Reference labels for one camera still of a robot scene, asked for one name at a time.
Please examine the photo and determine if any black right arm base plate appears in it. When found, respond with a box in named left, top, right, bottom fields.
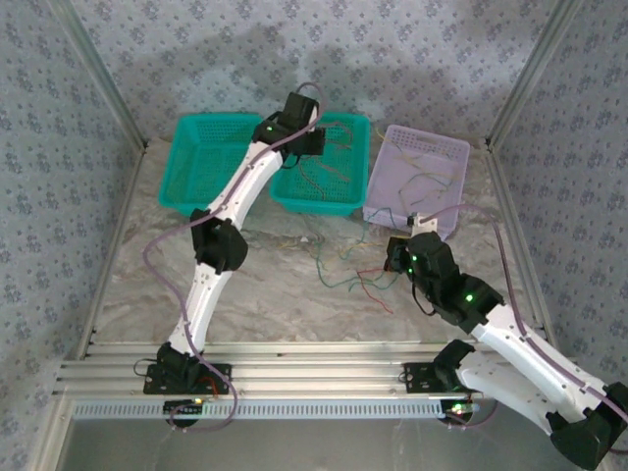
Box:
left=402, top=361, right=495, bottom=394

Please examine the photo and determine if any grey metal panel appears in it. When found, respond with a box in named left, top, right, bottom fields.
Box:
left=61, top=397, right=588, bottom=471

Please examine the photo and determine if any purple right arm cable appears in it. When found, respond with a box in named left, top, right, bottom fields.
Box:
left=415, top=204, right=628, bottom=432

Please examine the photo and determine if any black circuit board with LED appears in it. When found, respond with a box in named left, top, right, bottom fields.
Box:
left=164, top=397, right=207, bottom=416
left=440, top=399, right=480, bottom=419

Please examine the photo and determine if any grey slotted cable duct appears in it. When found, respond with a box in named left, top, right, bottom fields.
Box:
left=72, top=397, right=445, bottom=422

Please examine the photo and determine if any lilac plastic basket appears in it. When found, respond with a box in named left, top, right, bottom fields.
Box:
left=362, top=124, right=471, bottom=240

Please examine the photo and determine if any teal plastic basket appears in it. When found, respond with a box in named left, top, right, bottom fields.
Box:
left=269, top=112, right=372, bottom=221
left=157, top=113, right=264, bottom=219

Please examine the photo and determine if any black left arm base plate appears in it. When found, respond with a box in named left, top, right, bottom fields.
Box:
left=141, top=362, right=233, bottom=396

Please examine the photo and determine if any aluminium table side rail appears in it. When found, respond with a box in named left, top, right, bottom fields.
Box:
left=485, top=144, right=560, bottom=357
left=73, top=144, right=148, bottom=359

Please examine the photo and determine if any aluminium frame post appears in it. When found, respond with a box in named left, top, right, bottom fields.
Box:
left=48, top=0, right=150, bottom=151
left=484, top=0, right=586, bottom=151

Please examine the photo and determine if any thin red cable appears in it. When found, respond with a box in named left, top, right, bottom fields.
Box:
left=296, top=156, right=354, bottom=203
left=321, top=121, right=357, bottom=151
left=356, top=267, right=394, bottom=315

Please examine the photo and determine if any aluminium mounting beam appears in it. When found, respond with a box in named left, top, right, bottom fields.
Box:
left=52, top=341, right=588, bottom=399

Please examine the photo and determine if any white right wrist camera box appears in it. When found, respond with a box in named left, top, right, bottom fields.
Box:
left=406, top=212, right=438, bottom=237

